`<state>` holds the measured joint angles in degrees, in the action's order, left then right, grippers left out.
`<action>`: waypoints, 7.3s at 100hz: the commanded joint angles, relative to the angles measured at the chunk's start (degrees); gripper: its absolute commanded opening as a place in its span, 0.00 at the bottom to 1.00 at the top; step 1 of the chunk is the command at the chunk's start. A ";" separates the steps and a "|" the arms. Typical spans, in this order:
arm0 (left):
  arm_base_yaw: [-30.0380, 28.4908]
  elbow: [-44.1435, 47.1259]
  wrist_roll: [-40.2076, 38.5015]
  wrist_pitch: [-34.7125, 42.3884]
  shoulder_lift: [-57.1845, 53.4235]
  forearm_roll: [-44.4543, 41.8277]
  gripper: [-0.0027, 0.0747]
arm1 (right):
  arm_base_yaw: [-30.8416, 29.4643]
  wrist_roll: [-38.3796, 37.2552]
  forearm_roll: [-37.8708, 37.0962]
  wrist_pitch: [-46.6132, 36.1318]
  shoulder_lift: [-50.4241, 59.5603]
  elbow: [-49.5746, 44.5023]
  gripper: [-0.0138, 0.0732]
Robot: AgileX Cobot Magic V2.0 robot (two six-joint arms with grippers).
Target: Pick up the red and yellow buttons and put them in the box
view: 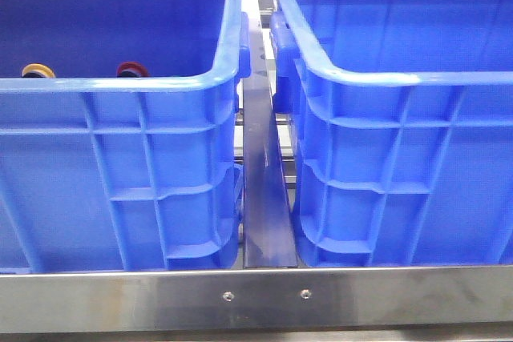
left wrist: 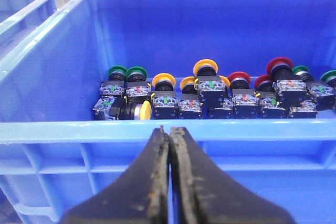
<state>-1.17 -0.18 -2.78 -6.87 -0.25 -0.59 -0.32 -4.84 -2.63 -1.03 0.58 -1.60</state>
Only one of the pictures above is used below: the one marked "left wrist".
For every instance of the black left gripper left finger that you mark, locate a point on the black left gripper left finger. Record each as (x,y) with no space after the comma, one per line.
(139,195)

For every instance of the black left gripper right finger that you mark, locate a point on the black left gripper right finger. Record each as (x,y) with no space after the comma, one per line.
(203,193)

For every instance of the tall red mushroom button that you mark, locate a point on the tall red mushroom button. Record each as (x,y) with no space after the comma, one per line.
(290,90)

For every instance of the yellow button behind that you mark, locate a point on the yellow button behind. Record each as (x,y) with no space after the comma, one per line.
(189,104)

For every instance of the yellow mushroom push button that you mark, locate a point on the yellow mushroom push button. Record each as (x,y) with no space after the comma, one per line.
(164,98)

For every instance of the yellow button lying sideways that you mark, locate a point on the yellow button lying sideways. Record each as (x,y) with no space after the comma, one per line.
(116,108)

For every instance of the blue plastic source crate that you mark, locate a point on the blue plastic source crate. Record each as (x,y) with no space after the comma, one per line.
(54,154)

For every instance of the red mushroom push button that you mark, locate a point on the red mushroom push button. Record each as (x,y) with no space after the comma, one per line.
(246,103)

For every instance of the tall yellow mushroom button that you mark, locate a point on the tall yellow mushroom button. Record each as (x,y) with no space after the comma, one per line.
(211,88)

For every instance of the small red mushroom button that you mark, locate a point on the small red mushroom button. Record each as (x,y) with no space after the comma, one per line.
(269,108)

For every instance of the green mushroom push button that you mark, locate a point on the green mushroom push button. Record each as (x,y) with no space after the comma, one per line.
(115,85)

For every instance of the green button at right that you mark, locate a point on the green button at right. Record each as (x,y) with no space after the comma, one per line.
(320,93)

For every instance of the green button far right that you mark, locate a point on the green button far right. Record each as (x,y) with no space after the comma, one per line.
(328,79)

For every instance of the blue crate at left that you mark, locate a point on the blue crate at left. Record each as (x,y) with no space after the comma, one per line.
(19,18)

